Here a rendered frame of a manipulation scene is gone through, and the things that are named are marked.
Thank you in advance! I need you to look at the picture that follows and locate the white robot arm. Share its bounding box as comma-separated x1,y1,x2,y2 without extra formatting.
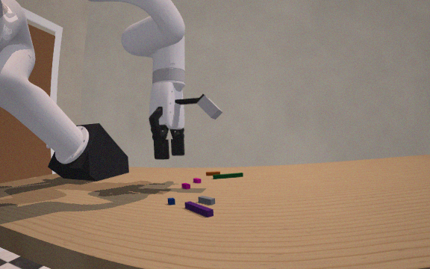
0,0,222,164

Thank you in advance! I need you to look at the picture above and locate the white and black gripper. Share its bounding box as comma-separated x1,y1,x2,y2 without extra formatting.
149,80,185,159

